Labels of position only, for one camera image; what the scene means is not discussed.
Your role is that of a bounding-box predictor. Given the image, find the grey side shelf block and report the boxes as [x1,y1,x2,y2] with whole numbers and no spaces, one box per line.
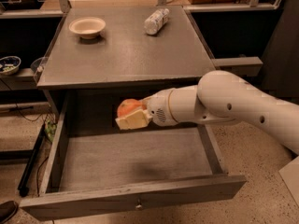
[212,57,263,77]

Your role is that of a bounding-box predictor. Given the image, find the small clear container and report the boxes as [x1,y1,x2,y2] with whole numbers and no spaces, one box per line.
[30,57,48,73]

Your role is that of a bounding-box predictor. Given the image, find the blue patterned bowl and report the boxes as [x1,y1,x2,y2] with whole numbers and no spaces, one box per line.
[0,56,21,76]

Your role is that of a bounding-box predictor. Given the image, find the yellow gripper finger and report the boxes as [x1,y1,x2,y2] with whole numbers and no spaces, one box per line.
[116,109,152,130]
[141,97,150,107]

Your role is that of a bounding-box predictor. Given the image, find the metal drawer knob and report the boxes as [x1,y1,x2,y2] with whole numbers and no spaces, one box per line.
[135,199,144,211]

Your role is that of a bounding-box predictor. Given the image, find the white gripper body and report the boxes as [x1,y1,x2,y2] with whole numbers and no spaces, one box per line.
[147,89,178,127]

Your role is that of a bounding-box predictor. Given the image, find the black shoe tip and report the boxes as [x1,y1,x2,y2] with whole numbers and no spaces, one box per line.
[0,201,18,224]

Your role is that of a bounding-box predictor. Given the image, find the beige paper bowl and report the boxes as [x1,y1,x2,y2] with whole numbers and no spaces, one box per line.
[69,17,106,39]

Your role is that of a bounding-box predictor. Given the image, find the orange fruit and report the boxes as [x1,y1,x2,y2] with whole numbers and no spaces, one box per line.
[117,99,146,117]

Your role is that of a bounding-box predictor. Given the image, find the clear plastic water bottle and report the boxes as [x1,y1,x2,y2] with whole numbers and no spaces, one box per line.
[144,8,170,35]

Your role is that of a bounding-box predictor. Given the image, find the grey wooden cabinet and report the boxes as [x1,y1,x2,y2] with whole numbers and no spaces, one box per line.
[35,5,221,117]

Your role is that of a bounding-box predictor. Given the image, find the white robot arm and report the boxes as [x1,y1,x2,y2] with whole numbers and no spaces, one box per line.
[116,70,299,154]

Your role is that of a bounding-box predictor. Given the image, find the black floor bar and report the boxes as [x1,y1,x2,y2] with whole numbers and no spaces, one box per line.
[18,125,45,197]

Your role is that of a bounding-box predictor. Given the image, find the open grey top drawer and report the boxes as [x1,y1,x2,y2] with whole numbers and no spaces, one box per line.
[21,91,246,221]

